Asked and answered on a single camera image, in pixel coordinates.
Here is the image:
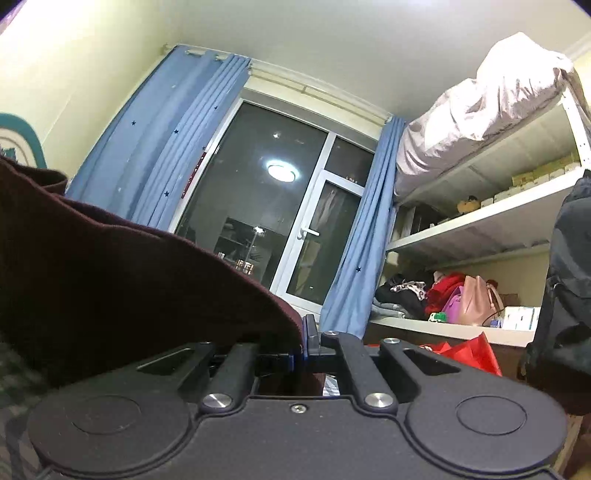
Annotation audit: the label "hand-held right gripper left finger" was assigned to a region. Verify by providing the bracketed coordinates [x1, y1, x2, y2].
[136, 340, 303, 414]

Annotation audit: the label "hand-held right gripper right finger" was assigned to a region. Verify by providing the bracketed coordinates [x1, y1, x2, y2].
[302, 315, 462, 415]

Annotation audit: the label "maroon printed sweatshirt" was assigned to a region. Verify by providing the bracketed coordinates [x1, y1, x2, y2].
[0, 154, 326, 398]

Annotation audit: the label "pile of folded clothes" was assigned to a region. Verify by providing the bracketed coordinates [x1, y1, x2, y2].
[372, 273, 432, 320]

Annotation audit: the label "blue star curtain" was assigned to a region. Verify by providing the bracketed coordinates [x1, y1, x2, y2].
[318, 115, 407, 344]
[65, 45, 252, 236]

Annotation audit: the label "white framed window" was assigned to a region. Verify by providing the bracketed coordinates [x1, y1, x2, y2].
[168, 78, 393, 319]

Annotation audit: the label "magenta handbag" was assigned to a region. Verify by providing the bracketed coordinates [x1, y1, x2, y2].
[441, 286, 465, 324]

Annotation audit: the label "red cloth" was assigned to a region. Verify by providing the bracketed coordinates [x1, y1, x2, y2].
[424, 272, 467, 317]

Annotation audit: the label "red fabric bag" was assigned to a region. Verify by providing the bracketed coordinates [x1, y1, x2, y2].
[418, 331, 503, 377]

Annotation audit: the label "pale pink handbag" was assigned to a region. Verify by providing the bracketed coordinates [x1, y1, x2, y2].
[455, 275, 505, 326]

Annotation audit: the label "white shelf unit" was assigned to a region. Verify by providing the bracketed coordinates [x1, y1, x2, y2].
[367, 88, 591, 352]

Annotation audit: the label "white and blue boxes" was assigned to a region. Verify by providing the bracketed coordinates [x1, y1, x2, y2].
[501, 306, 542, 330]

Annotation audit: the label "white curtain rod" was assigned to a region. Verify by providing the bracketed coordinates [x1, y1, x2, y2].
[161, 42, 393, 123]

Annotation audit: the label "black backpack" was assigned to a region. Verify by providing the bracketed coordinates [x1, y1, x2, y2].
[517, 170, 591, 414]

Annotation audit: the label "row of yellow boxes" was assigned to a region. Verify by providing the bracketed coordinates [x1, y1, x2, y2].
[510, 156, 581, 190]

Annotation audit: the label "white bedding bundle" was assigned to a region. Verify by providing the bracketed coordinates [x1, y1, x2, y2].
[393, 32, 578, 197]

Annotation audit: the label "teal and white headboard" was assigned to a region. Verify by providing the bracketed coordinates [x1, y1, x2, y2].
[0, 113, 47, 169]

